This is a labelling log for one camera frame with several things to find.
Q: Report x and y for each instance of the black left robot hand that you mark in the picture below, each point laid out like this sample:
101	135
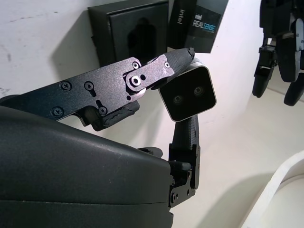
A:
287	59

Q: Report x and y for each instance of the small silver depth camera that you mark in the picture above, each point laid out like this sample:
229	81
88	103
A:
190	95

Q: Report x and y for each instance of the black camera box base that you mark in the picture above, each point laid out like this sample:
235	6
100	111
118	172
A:
118	31

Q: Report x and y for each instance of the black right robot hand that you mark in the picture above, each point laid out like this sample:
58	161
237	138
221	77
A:
71	171

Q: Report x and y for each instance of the black RealSense box lid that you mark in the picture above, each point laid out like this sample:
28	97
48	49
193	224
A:
202	26

